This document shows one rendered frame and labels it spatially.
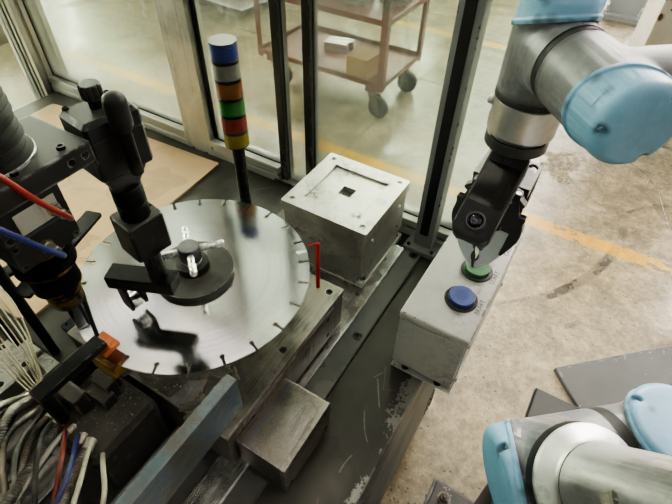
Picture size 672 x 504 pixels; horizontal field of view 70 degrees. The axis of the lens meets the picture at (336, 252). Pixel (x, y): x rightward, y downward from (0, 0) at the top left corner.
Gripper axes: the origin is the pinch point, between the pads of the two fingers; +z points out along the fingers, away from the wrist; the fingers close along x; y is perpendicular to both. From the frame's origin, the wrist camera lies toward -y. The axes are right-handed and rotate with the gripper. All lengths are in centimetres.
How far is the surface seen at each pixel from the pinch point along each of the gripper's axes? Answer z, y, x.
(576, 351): 98, 78, -32
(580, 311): 98, 98, -29
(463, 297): 7.2, -0.2, -0.3
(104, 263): 3, -27, 46
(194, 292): 1.9, -24.0, 30.3
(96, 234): 23, -13, 74
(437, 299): 8.2, -1.9, 3.1
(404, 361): 20.4, -6.8, 4.6
